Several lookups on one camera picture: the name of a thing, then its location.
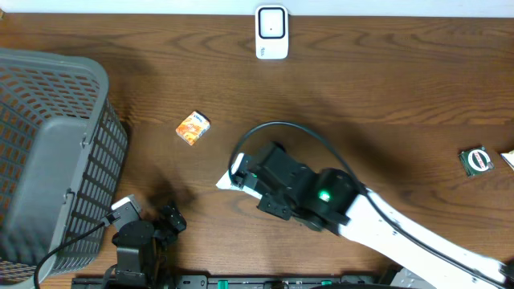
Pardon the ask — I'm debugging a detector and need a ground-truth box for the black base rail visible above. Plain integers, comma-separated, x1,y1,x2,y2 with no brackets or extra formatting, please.
71,274,402,289

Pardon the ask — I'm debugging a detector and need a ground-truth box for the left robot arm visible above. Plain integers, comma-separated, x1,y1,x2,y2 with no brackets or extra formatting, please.
100,201,186,288

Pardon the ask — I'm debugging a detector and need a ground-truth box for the teal wet wipes pack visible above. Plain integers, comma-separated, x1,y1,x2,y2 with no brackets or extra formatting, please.
216,172,262,200

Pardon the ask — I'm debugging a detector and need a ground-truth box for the yellow snack bag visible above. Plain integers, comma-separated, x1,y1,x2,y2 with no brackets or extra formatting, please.
500,150,514,170

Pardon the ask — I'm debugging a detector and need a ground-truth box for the white barcode scanner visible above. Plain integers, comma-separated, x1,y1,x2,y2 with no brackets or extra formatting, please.
255,5,289,60

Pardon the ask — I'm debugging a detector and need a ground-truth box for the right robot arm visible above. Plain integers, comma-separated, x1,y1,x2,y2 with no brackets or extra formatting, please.
227,143,513,288

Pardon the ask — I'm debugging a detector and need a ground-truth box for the green square box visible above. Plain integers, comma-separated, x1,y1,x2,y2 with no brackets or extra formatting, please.
459,146,495,177

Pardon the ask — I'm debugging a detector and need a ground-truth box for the grey plastic shopping basket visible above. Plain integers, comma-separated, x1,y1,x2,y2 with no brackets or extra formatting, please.
1,49,129,288

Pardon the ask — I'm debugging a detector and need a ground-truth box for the small orange snack packet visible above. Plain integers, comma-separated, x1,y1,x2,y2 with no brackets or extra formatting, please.
175,111,210,145

